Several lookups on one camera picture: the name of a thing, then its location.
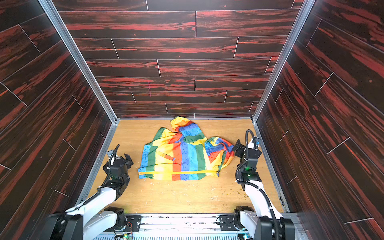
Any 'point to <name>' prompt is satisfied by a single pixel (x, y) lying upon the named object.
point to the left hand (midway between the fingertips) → (118, 158)
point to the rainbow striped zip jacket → (186, 154)
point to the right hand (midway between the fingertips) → (250, 143)
